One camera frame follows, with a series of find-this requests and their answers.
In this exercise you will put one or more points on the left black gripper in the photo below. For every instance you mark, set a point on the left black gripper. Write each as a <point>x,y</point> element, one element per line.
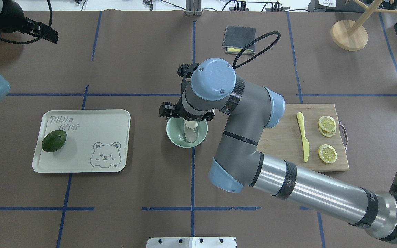
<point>16,18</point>

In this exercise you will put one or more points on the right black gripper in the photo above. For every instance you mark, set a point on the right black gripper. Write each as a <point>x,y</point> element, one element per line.
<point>167,110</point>

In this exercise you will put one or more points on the translucent white plastic spoon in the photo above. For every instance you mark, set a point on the translucent white plastic spoon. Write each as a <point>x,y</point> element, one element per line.
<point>190,134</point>

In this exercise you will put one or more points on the white steamed bun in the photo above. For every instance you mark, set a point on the white steamed bun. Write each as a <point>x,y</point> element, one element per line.
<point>191,124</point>

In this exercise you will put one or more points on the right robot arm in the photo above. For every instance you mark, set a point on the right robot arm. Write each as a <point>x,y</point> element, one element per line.
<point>214,84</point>

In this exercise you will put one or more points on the light green bowl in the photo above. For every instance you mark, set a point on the light green bowl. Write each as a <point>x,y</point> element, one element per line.
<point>175,132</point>

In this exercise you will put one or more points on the grey folded cloth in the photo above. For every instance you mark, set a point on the grey folded cloth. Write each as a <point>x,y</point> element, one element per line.
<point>236,38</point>

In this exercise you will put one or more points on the cream bear serving tray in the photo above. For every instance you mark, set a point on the cream bear serving tray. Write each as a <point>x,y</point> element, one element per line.
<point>97,141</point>

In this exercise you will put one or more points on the wooden cutting board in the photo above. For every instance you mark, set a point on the wooden cutting board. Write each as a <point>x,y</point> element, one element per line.
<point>308,135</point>

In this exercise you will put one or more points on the yellow plastic knife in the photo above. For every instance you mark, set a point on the yellow plastic knife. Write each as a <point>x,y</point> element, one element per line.
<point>305,142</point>

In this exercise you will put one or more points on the lemon slice under upper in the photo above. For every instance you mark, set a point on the lemon slice under upper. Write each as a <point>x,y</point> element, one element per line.
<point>326,133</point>

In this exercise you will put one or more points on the lower lemon slice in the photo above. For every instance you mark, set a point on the lower lemon slice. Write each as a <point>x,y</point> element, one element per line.
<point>327,154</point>

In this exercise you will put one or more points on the wooden mug tree stand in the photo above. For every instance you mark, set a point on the wooden mug tree stand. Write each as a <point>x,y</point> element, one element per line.
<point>351,35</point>

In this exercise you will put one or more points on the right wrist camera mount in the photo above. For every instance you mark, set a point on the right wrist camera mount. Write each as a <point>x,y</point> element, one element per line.
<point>185,71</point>

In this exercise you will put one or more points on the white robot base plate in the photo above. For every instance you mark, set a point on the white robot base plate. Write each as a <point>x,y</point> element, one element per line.
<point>192,242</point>

